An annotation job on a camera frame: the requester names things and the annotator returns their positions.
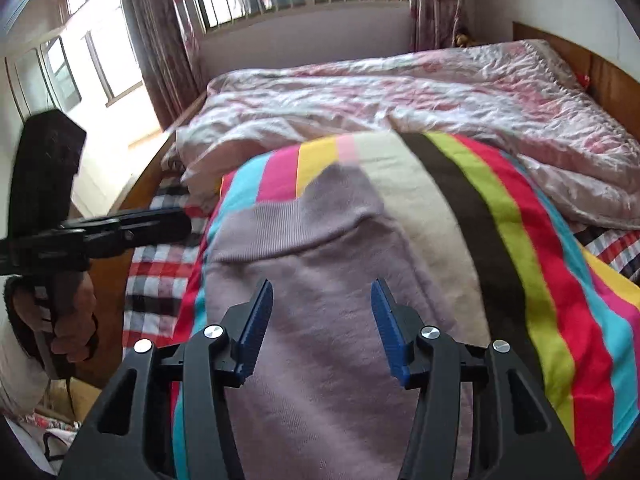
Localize person's left hand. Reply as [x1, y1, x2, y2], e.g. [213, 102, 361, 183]
[8, 272, 98, 363]

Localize plaid bed sheet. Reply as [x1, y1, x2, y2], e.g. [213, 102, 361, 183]
[122, 176, 639, 352]

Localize rainbow striped blanket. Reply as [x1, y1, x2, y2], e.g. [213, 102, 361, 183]
[175, 132, 639, 479]

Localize pink floral quilt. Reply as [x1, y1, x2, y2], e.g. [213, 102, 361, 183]
[169, 40, 639, 229]

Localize left wooden headboard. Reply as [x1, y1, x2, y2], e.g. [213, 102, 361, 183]
[512, 22, 640, 139]

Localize pink floral curtain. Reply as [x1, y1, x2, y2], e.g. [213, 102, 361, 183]
[409, 0, 466, 52]

